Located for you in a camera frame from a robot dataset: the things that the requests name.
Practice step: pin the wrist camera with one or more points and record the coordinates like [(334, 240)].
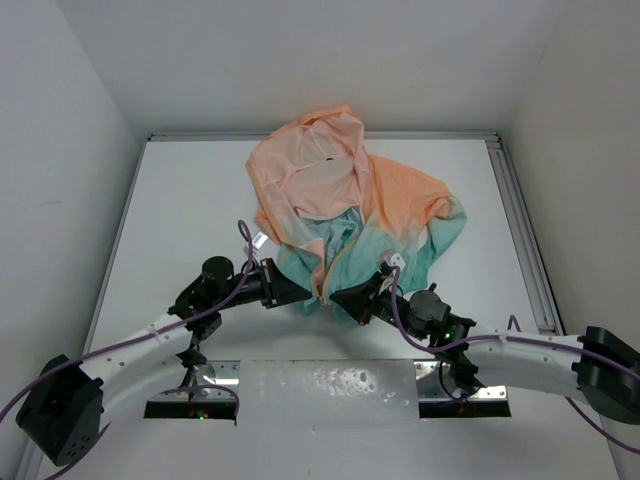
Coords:
[(390, 261), (257, 241)]

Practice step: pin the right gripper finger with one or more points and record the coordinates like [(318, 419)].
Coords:
[(360, 310), (357, 292)]

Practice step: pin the metal base plate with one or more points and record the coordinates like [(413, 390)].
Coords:
[(212, 390)]

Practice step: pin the orange and teal jacket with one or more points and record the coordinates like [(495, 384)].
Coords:
[(333, 207)]

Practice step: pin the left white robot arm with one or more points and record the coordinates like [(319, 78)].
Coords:
[(75, 400)]

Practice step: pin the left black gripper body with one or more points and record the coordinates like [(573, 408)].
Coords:
[(257, 285)]

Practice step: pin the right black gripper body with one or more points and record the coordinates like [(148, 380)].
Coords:
[(384, 300)]

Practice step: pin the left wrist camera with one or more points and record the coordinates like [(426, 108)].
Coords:
[(257, 241)]

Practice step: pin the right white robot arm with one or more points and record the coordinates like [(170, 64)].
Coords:
[(596, 368)]

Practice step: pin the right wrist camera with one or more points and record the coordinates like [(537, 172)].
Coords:
[(390, 261)]

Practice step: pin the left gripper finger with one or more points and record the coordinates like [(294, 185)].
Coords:
[(279, 301), (281, 285)]

